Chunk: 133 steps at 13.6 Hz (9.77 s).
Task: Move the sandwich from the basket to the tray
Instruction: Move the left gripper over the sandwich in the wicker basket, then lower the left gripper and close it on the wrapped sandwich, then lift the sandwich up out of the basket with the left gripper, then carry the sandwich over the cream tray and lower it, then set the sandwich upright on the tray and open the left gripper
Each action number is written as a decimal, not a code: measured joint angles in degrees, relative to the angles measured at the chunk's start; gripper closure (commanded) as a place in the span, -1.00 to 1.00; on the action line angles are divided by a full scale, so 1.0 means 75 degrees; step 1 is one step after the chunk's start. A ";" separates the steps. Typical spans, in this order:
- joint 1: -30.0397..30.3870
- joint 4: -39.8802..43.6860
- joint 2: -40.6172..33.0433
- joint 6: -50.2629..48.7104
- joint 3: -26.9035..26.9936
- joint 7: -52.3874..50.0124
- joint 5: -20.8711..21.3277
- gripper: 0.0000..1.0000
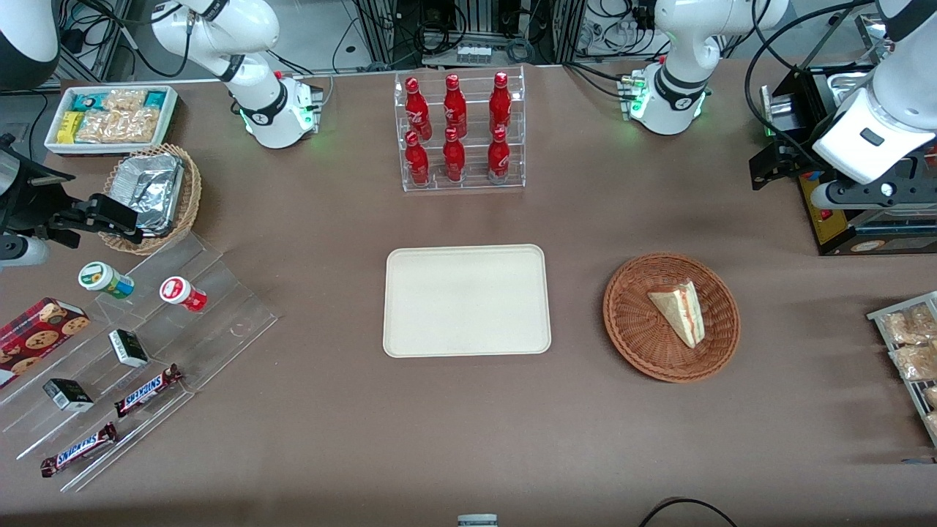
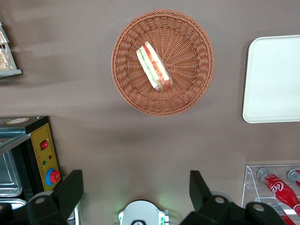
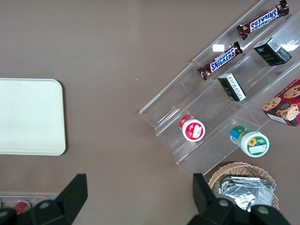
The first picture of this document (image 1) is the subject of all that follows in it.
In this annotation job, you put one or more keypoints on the green lid cup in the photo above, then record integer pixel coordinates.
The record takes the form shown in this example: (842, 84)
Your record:
(102, 278)

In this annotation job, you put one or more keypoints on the steel pan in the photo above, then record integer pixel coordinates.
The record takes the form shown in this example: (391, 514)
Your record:
(849, 84)

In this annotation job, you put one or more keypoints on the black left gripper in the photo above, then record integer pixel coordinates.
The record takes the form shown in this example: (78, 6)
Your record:
(799, 148)

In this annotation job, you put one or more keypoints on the red lid cup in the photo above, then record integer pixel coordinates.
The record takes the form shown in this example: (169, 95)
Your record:
(179, 291)

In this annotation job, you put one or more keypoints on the clear acrylic bottle rack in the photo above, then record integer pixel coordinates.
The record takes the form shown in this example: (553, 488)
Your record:
(472, 157)

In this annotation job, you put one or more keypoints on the white plastic bin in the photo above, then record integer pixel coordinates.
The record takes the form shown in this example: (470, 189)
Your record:
(53, 143)

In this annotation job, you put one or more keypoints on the cream rectangular tray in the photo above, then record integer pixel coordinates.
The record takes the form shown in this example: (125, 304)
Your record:
(468, 300)

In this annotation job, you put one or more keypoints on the tray of packaged pastries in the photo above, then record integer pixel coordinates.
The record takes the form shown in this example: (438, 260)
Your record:
(878, 316)

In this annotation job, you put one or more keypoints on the teal snack pack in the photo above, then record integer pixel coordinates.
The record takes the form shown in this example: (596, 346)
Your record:
(155, 99)
(86, 101)

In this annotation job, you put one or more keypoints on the black food warmer appliance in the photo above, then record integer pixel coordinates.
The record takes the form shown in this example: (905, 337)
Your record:
(827, 219)

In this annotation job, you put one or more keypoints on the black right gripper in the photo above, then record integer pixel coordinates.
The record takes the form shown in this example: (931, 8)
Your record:
(29, 207)

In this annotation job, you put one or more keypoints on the clear acrylic stepped display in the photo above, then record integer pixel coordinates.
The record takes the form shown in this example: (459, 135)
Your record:
(219, 322)

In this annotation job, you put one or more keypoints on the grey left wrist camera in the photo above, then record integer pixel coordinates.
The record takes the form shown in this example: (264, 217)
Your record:
(823, 196)

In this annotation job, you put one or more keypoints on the light tan wicker basket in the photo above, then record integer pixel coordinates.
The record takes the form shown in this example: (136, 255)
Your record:
(192, 197)

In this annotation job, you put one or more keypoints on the small black box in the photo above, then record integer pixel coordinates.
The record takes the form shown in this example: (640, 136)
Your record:
(128, 348)
(67, 395)

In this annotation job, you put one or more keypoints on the yellow snack pack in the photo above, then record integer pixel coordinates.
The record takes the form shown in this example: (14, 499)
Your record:
(70, 128)

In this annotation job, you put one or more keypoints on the brown wicker basket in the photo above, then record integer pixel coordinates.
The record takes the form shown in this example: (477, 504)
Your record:
(629, 315)

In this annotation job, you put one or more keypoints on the aluminium foil container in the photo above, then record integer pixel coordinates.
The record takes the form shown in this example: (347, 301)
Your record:
(146, 190)

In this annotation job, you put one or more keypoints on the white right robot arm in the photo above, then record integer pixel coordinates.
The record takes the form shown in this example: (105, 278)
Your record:
(256, 29)

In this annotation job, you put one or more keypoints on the Snickers bar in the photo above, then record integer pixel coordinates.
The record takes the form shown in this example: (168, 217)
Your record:
(77, 450)
(146, 391)

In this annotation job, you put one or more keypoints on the red soda bottle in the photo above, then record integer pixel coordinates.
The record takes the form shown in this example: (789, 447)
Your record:
(417, 161)
(500, 102)
(454, 157)
(498, 155)
(416, 106)
(454, 106)

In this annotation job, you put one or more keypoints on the red cookie box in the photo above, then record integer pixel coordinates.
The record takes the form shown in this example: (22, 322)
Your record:
(36, 337)

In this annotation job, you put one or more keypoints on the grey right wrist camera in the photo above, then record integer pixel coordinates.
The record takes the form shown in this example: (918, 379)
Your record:
(22, 252)

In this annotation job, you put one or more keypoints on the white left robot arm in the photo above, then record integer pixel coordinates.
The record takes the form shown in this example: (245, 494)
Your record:
(681, 44)

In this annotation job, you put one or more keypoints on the small grey object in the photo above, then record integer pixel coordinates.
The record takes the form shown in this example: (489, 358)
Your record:
(477, 520)

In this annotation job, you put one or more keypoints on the clear snack bag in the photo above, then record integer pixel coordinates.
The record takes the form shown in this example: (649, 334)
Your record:
(908, 326)
(915, 362)
(930, 397)

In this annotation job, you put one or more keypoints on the triangular sandwich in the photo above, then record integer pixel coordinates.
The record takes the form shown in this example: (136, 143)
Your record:
(681, 311)

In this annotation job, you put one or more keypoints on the clear cracker bag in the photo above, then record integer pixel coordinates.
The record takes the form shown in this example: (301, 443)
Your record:
(124, 101)
(117, 126)

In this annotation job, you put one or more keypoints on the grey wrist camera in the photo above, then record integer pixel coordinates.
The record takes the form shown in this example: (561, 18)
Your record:
(823, 196)
(22, 252)

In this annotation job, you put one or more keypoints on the white power strip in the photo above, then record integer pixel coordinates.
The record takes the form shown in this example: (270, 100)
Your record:
(473, 53)

